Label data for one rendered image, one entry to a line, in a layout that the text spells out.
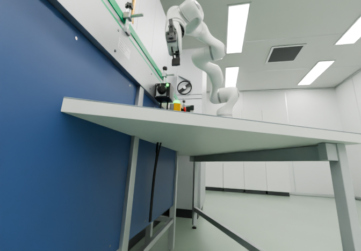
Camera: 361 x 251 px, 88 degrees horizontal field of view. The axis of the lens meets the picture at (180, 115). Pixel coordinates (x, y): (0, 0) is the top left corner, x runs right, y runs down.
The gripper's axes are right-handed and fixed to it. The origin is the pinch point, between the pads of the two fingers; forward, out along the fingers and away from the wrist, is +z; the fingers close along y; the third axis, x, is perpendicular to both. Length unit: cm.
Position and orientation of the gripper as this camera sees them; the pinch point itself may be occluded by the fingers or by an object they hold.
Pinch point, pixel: (173, 52)
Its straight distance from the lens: 68.7
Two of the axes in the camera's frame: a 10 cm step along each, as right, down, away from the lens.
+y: -1.3, -6.4, -7.5
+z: -0.1, 7.6, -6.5
